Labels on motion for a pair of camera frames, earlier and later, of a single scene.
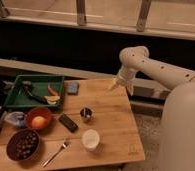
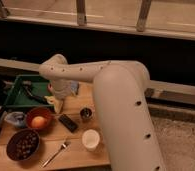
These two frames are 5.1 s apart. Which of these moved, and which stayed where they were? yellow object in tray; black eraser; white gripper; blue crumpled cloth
Moved: white gripper
Stayed: blue crumpled cloth; black eraser; yellow object in tray
